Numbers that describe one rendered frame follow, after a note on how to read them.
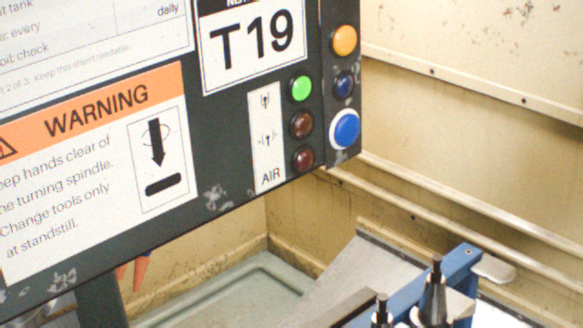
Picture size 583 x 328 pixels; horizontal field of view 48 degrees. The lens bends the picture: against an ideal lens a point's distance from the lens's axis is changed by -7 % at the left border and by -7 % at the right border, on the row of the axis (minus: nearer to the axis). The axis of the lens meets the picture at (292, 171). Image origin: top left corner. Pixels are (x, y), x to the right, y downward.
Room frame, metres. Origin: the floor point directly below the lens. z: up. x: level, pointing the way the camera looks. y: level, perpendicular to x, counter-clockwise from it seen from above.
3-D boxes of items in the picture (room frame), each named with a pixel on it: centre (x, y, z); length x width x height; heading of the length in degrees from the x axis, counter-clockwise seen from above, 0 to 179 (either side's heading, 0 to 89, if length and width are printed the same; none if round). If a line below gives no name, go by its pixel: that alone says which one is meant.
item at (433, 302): (0.73, -0.19, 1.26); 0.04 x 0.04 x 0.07
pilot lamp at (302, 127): (0.50, -0.01, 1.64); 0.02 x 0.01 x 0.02; 131
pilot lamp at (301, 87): (0.50, -0.01, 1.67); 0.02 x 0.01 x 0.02; 131
